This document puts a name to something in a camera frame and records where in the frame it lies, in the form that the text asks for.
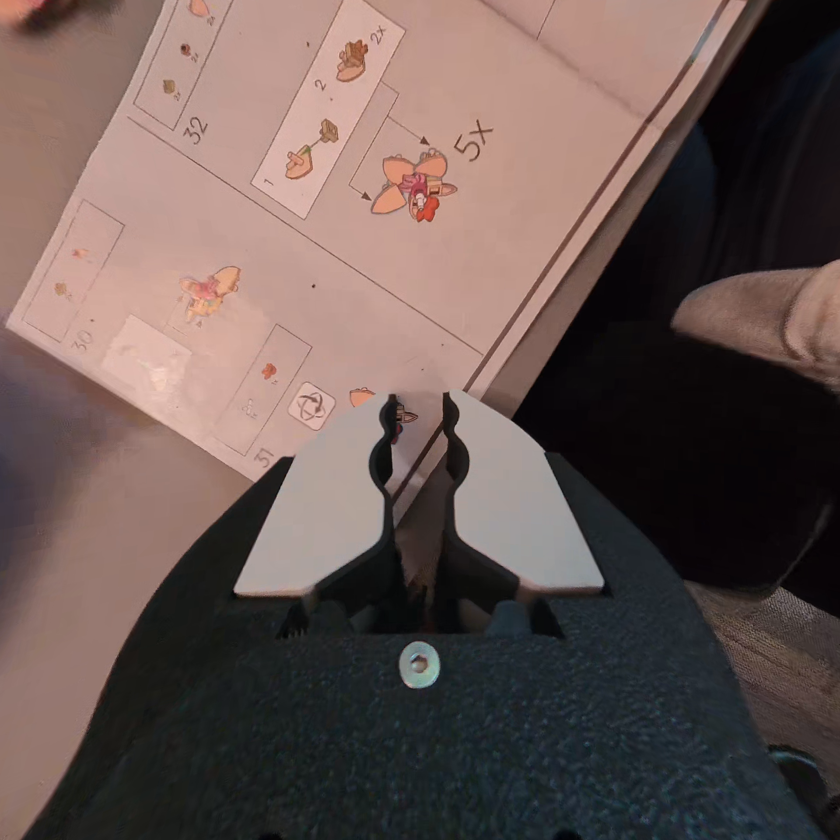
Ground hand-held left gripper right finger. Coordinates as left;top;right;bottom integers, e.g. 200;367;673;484
435;389;606;623

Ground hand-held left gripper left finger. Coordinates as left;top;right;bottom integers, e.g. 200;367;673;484
233;392;411;624

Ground dark grey desk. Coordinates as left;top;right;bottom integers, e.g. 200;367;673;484
0;0;775;840

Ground person's dark trousers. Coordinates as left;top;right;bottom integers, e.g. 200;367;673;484
512;0;840;592

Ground white instruction booklet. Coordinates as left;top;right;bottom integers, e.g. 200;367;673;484
5;0;773;484

